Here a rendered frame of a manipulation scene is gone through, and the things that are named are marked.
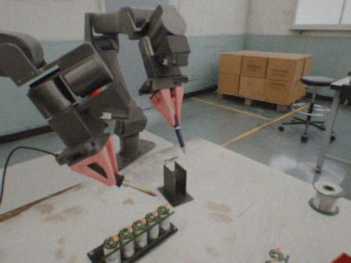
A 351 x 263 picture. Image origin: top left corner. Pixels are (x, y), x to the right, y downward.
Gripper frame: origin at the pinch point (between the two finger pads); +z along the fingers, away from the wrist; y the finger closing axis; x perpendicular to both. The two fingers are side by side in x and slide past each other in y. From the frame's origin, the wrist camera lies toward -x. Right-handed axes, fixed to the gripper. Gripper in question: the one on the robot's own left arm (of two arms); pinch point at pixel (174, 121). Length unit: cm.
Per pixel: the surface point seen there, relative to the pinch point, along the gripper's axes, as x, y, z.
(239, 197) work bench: 3.4, 12.9, 20.9
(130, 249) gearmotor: -1.9, -16.4, 20.4
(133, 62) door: 239, 99, -137
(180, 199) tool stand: 8.2, 0.0, 17.1
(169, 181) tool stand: 7.8, -1.7, 12.4
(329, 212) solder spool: -8.3, 26.1, 28.8
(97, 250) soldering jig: 3.4, -21.0, 19.6
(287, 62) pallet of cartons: 154, 276, -78
